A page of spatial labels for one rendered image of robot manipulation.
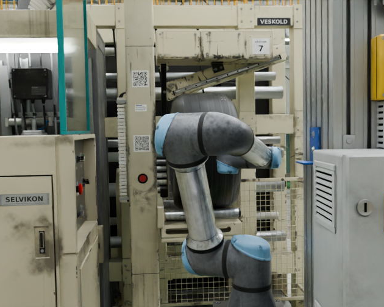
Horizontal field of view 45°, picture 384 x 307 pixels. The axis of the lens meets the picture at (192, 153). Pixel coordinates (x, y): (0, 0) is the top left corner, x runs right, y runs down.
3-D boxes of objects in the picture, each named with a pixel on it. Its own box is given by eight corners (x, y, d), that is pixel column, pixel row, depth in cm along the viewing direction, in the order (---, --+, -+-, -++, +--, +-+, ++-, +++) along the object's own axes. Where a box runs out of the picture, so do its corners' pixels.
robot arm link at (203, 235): (229, 287, 138) (199, 123, 114) (183, 282, 143) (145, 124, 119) (239, 261, 148) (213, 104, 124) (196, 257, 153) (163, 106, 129)
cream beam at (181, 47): (156, 59, 231) (155, 30, 230) (155, 66, 256) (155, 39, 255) (274, 58, 236) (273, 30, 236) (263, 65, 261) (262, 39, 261)
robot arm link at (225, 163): (244, 173, 153) (245, 141, 154) (213, 173, 157) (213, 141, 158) (250, 174, 161) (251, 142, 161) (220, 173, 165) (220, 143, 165)
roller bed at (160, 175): (133, 200, 247) (131, 145, 246) (133, 196, 262) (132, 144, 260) (169, 199, 249) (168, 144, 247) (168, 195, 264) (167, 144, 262)
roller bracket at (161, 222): (157, 229, 198) (156, 206, 198) (156, 212, 238) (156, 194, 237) (165, 228, 199) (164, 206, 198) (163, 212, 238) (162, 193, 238)
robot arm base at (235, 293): (282, 323, 131) (281, 289, 131) (229, 324, 131) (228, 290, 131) (272, 303, 146) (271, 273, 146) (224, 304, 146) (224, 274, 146)
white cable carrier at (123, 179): (119, 202, 209) (116, 97, 206) (120, 201, 214) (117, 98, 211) (129, 202, 209) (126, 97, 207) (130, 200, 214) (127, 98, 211)
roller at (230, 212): (163, 221, 202) (162, 211, 202) (162, 218, 206) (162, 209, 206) (241, 218, 205) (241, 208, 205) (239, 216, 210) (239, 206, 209)
